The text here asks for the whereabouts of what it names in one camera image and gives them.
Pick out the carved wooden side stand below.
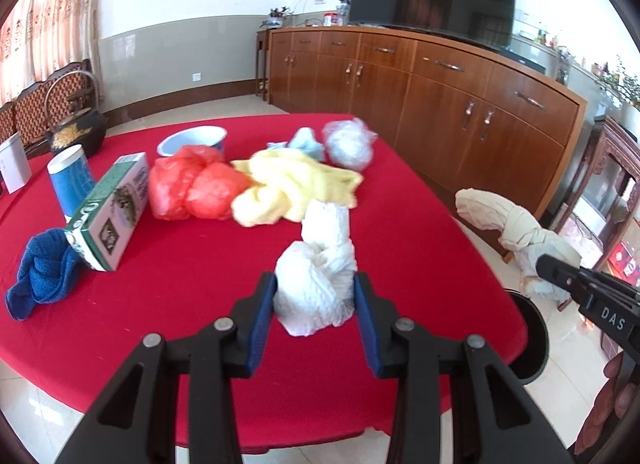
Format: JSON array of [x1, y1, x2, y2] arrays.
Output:
[[552, 115, 640, 290]]

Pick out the white canister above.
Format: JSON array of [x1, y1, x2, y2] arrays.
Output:
[[0, 133, 32, 193]]

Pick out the person's right hand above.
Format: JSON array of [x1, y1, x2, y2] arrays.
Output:
[[570, 351, 638, 455]]

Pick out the green white carton box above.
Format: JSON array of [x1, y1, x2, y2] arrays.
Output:
[[64, 152, 150, 271]]

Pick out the blue paper cup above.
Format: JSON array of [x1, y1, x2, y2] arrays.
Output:
[[47, 145, 96, 221]]

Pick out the red plastic bag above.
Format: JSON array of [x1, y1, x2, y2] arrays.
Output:
[[149, 146, 253, 221]]

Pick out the small potted plant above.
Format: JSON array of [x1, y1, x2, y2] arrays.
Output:
[[260, 6, 293, 29]]

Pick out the yellow cloth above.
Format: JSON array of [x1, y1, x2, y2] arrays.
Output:
[[231, 148, 363, 227]]

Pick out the blue knitted cloth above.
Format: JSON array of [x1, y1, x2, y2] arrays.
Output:
[[4, 228, 84, 321]]

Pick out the black trash bucket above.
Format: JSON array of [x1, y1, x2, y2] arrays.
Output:
[[506, 290, 550, 385]]

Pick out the large green potted plant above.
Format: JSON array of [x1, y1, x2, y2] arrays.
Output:
[[591, 57, 640, 109]]

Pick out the long wooden sideboard cabinet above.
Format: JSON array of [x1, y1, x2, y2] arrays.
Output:
[[267, 27, 586, 217]]

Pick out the black cast iron teapot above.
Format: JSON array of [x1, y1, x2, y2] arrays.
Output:
[[43, 69, 107, 158]]

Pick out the blue white plastic bowl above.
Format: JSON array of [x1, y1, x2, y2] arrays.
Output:
[[156, 125, 228, 158]]

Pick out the clear plastic bag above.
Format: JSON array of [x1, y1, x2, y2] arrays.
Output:
[[322, 117, 378, 172]]

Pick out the cream cloth wad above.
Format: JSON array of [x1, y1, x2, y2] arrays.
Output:
[[454, 188, 582, 303]]

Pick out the light blue cloth mask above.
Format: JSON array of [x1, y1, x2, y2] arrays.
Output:
[[267, 127, 326, 162]]

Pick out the glass vase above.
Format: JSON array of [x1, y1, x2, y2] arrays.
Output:
[[555, 46, 574, 86]]

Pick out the pink patterned curtain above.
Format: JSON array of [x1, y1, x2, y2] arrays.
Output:
[[1, 0, 100, 104]]

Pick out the wooden lattice bench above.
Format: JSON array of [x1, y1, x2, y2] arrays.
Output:
[[1, 59, 96, 159]]

